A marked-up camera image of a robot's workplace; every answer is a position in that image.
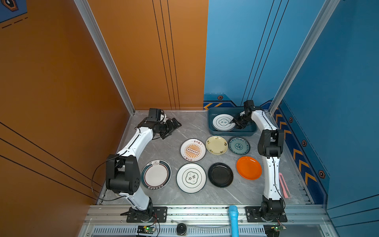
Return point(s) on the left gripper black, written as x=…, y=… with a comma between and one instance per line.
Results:
x=170, y=128

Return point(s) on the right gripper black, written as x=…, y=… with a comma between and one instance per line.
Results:
x=234, y=120

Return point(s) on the white flower plate back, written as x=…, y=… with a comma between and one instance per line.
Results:
x=223, y=122

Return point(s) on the sunburst plate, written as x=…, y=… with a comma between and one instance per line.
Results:
x=193, y=150

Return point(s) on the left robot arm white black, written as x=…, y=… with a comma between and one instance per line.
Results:
x=123, y=175

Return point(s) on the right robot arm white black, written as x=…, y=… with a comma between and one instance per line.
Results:
x=270, y=147

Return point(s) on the teal plastic bin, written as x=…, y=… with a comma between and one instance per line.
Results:
x=249, y=130

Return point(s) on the teal patterned plate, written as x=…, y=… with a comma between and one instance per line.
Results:
x=239, y=146

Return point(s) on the cream yellow plate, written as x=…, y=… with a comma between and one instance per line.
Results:
x=216, y=145

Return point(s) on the white plate dark rim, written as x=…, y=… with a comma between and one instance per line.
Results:
x=156, y=174

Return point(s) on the orange plate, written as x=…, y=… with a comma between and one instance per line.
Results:
x=249, y=168

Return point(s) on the large white flower plate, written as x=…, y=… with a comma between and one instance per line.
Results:
x=191, y=178

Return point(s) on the black plate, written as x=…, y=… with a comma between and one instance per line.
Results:
x=220, y=175

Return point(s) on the pink flat tool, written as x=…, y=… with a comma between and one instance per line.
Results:
x=284, y=186

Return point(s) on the black round knob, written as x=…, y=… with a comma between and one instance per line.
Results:
x=181, y=229

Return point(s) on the left circuit board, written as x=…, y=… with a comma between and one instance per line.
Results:
x=146, y=230

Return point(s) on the circuit board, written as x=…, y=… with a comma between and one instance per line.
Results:
x=279, y=227
x=146, y=230

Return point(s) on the right circuit board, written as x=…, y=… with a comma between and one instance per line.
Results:
x=279, y=227

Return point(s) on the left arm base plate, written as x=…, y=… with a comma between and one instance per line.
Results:
x=159, y=212

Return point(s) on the blue cylinder handle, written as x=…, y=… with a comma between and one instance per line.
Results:
x=233, y=214

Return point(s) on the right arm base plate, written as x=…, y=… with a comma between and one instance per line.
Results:
x=256, y=214

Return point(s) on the aluminium front rail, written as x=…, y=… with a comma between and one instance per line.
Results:
x=207, y=221

